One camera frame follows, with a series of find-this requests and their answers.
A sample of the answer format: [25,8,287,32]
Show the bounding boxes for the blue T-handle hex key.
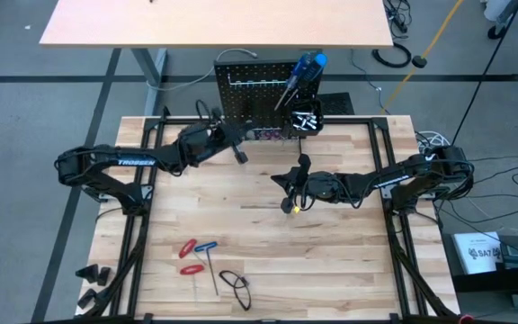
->
[192,240,220,298]

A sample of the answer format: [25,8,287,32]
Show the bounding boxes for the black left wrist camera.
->
[182,123,215,149]

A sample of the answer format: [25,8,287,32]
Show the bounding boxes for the white box with label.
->
[451,230,504,275]

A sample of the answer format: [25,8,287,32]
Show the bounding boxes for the black plastic bin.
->
[289,99,326,138]

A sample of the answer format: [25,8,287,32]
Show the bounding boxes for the long black hanging cable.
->
[450,0,518,148]

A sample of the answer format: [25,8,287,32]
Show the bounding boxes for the black spare gripper finger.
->
[77,287,99,311]
[75,264,101,285]
[96,265,113,287]

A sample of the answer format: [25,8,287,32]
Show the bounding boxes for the black ribbed floor mat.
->
[319,91,357,117]

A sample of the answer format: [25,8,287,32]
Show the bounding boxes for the silver wire ring rack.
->
[249,127,299,142]

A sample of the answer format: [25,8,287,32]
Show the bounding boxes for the yellow hanging cable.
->
[379,0,467,116]

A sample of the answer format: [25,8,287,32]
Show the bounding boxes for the blue clear handle screwdriver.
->
[272,52,317,112]

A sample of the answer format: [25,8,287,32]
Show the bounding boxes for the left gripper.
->
[182,109,260,166]

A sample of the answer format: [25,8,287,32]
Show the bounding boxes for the wheeled stand leg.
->
[483,0,518,41]

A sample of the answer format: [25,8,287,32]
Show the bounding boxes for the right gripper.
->
[271,155,336,213]

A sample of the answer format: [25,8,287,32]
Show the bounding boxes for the black equipment cart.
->
[441,231,518,311]

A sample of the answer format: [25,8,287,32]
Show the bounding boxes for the black metal pegboard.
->
[213,58,326,141]

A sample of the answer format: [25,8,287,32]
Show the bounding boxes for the black cable ring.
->
[371,41,413,69]

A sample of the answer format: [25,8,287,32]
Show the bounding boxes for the black aluminium table frame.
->
[75,105,463,324]

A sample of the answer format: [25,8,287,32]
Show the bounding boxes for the white floor cable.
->
[158,47,259,94]

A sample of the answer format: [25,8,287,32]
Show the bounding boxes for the light wooden table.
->
[39,0,395,118]

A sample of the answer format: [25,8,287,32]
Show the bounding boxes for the silver wire slotted rack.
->
[226,73,290,87]

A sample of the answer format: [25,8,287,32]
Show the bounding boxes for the clear safety glasses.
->
[217,268,254,312]

